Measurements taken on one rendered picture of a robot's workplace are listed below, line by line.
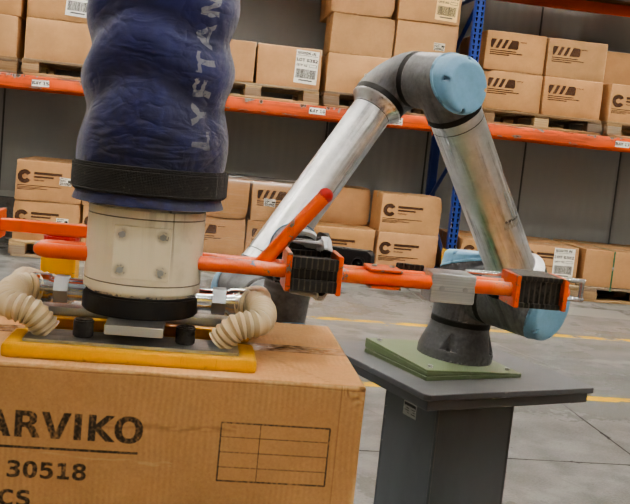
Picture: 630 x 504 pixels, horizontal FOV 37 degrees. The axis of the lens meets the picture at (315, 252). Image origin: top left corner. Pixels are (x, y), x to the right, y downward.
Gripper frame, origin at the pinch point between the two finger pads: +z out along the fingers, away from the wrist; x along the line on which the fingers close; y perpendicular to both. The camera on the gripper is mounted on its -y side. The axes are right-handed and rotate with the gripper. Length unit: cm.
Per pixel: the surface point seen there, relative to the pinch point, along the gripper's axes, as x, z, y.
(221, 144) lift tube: 17.4, 5.2, 17.9
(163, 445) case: -23.1, 17.5, 21.6
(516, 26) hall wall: 176, -851, -289
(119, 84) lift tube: 23.9, 9.7, 32.4
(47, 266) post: -10, -48, 49
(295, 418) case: -18.0, 17.4, 4.4
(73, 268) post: -10, -48, 44
